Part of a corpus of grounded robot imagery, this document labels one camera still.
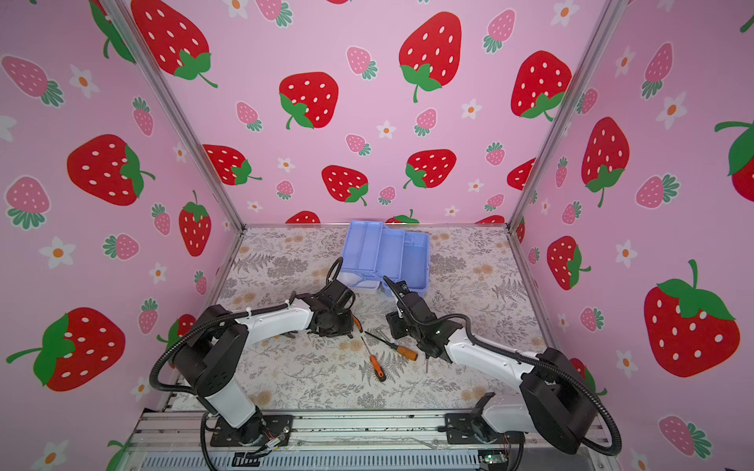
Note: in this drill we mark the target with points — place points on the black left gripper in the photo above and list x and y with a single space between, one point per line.
349 328

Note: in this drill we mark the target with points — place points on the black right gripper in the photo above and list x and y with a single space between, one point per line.
393 319

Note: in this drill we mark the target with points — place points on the orange handled pliers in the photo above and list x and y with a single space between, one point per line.
357 324

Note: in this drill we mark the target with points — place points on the orange screwdriver short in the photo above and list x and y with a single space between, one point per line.
402 351

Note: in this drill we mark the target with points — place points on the orange screwdriver long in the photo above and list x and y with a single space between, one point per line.
377 368

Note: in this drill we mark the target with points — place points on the white lid blue tool box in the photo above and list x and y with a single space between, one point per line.
372 252

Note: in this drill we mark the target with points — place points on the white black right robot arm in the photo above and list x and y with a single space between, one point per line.
558 404

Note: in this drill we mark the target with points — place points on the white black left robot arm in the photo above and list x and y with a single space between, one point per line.
204 361

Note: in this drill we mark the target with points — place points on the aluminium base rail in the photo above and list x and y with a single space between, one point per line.
344 440

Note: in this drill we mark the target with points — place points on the aluminium corner frame post left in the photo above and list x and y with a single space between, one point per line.
122 19

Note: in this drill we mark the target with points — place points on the aluminium corner frame post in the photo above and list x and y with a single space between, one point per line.
122 19
595 48

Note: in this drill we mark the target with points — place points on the aluminium corner frame post right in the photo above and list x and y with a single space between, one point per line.
595 48

